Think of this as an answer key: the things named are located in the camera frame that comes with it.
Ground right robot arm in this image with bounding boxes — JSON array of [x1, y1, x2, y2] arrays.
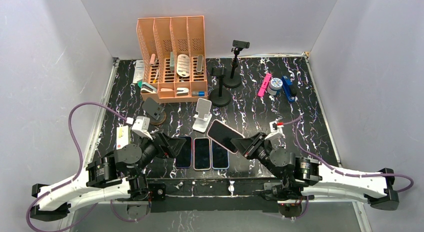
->
[[231, 132, 400, 210]]

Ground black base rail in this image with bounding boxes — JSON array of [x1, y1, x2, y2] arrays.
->
[[112, 178, 332, 221]]

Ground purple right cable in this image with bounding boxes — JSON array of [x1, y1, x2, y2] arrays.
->
[[276, 115, 415, 220]]

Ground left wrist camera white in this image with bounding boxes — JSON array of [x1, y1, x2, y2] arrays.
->
[[131, 116, 153, 140]]

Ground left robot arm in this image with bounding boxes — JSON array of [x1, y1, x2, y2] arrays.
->
[[28, 132, 186, 221]]

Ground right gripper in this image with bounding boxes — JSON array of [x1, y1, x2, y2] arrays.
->
[[230, 131, 283, 179]]

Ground beige long stapler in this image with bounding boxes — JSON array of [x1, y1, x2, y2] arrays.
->
[[195, 55, 204, 73]]

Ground magenta-edged black smartphone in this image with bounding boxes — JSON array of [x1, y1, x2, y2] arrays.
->
[[175, 136, 193, 169]]

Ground blue stapler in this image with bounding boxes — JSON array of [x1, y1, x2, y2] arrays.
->
[[281, 76, 297, 102]]

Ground small yellow white box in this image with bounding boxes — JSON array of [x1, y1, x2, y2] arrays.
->
[[115, 125, 131, 149]]

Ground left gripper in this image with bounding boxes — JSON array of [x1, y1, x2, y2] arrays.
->
[[130, 130, 187, 178]]

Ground white paper packet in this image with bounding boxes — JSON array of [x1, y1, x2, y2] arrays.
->
[[132, 60, 145, 84]]

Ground purple cable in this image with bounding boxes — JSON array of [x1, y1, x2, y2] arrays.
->
[[276, 115, 415, 220], [25, 102, 135, 232]]

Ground black round-base phone stand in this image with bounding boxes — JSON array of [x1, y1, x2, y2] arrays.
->
[[208, 67, 232, 107]]

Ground white folding phone stand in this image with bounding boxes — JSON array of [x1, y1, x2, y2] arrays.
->
[[192, 98, 212, 133]]

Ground small white blue bottle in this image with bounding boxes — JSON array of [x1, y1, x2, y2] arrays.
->
[[267, 78, 283, 96]]

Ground white oval label tag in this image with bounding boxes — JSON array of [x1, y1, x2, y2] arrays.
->
[[175, 54, 191, 78]]

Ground pink highlighter marker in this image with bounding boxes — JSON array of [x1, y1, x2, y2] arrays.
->
[[257, 73, 272, 98]]

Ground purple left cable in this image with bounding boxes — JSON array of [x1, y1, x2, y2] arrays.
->
[[25, 102, 135, 232]]

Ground pink-cased tall smartphone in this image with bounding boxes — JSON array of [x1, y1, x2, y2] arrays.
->
[[193, 138, 212, 171]]

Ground pink eraser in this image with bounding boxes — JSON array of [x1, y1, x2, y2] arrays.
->
[[149, 54, 157, 66]]

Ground grey bottle blue cap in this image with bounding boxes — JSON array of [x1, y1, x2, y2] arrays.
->
[[191, 91, 206, 97]]

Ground black tall phone stand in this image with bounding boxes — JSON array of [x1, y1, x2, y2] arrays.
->
[[223, 40, 250, 88]]

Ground blue-edged smartphone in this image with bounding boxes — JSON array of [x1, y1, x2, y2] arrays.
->
[[211, 142, 230, 170]]

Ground teal small box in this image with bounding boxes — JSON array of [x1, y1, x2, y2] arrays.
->
[[137, 80, 158, 94]]

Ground white stapler in organizer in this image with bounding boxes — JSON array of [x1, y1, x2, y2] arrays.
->
[[175, 87, 190, 97]]

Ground orange plastic file organizer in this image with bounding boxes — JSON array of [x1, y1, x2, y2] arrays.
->
[[136, 16, 208, 103]]

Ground green white small box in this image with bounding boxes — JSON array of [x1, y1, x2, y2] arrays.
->
[[169, 52, 175, 73]]

